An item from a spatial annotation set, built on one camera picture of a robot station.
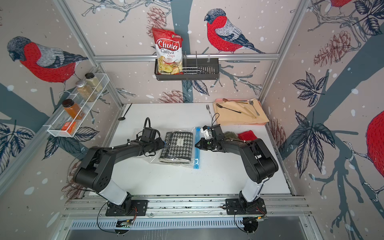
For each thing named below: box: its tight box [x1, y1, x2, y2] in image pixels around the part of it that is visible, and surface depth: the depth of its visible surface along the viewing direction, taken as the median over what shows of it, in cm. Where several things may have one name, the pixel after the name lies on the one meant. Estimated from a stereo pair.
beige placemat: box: [213, 98, 270, 125], surface depth 117 cm
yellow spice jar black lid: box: [84, 72, 103, 92], surface depth 82 cm
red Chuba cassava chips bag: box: [152, 28, 183, 75], surface depth 81 cm
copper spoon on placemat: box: [222, 98, 248, 102], surface depth 125 cm
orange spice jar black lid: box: [62, 98, 84, 120], surface depth 69 cm
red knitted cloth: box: [238, 130, 258, 141], surface depth 100 cm
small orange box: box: [61, 121, 76, 134], surface depth 68 cm
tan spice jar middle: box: [75, 80, 97, 103], surface depth 77 cm
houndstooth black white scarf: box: [159, 131, 194, 164], surface depth 94 cm
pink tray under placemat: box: [214, 98, 248, 104], surface depth 125 cm
